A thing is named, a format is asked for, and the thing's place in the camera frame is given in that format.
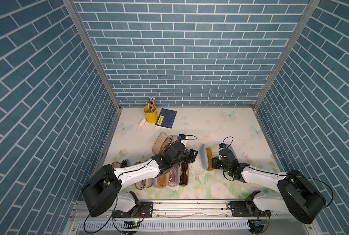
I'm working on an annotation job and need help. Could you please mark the blue case yellow glasses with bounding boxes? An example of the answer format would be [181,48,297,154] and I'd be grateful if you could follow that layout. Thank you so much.
[199,144,213,171]

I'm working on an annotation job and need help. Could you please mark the blue case white glasses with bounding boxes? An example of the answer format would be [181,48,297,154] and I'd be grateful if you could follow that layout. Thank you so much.
[228,146,238,159]

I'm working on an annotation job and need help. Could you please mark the grey case tortoise glasses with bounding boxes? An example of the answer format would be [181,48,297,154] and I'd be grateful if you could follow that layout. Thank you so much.
[179,163,188,187]

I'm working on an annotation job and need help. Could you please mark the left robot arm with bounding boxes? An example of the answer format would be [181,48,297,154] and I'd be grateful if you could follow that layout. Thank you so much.
[81,141,198,217]

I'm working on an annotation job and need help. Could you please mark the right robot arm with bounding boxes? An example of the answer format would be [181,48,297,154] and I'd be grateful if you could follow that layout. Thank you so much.
[206,146,326,224]

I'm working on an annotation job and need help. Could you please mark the plaid case red glasses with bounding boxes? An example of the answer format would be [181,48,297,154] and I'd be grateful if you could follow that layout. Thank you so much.
[171,136,178,143]

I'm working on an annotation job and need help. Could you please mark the beige case striped glasses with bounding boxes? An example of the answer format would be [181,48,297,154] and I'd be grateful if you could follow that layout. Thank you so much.
[152,133,170,154]

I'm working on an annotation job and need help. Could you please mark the blue case orange glasses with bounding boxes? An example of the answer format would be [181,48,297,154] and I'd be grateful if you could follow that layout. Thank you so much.
[153,175,167,189]

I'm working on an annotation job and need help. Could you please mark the beige case black glasses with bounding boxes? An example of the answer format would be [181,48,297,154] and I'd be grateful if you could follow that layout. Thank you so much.
[111,160,128,168]

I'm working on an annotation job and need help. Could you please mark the dark blue book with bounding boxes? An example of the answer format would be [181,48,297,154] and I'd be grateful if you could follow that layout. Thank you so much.
[155,108,177,129]

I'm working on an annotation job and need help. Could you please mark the yellow pen cup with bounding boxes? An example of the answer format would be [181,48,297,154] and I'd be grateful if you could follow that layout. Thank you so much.
[144,105,158,124]

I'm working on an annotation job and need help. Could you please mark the white eraser sharpener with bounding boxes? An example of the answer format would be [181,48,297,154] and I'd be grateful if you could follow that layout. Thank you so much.
[139,118,148,127]

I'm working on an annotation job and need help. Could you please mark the pencils in cup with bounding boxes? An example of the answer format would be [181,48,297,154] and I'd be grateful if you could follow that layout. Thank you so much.
[148,97,155,113]

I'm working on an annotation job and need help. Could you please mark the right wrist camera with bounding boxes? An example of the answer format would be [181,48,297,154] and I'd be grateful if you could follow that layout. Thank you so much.
[219,143,229,149]

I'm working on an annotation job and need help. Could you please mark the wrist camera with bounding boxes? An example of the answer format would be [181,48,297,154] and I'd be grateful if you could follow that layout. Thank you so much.
[219,143,229,149]
[177,134,188,147]

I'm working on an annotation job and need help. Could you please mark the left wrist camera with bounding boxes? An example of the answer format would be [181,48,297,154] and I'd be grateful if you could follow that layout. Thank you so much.
[177,134,188,147]

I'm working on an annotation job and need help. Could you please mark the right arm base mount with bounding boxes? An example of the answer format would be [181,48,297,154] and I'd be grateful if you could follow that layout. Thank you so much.
[227,201,271,217]

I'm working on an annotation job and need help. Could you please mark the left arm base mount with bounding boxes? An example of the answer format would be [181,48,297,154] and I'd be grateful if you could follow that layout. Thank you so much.
[113,201,154,218]

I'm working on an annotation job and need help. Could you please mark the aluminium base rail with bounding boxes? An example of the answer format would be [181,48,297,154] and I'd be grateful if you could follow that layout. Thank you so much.
[64,199,321,235]

